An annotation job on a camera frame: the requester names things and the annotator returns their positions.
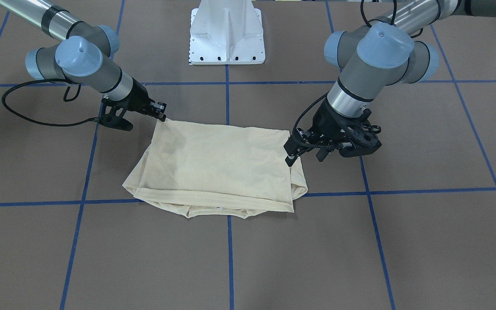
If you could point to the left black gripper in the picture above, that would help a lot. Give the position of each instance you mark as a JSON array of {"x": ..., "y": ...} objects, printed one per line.
[{"x": 324, "y": 116}]

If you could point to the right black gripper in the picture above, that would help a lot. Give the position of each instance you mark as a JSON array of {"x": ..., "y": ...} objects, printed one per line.
[{"x": 138, "y": 96}]

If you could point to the beige long-sleeve printed shirt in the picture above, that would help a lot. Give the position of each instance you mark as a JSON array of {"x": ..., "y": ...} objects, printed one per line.
[{"x": 195, "y": 169}]

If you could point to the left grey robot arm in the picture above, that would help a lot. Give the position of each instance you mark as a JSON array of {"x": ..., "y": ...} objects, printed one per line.
[{"x": 381, "y": 53}]

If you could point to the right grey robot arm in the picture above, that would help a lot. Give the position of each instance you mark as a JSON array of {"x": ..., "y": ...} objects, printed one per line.
[{"x": 82, "y": 57}]

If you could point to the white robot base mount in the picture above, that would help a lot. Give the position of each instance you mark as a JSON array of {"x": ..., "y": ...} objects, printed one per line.
[{"x": 226, "y": 32}]

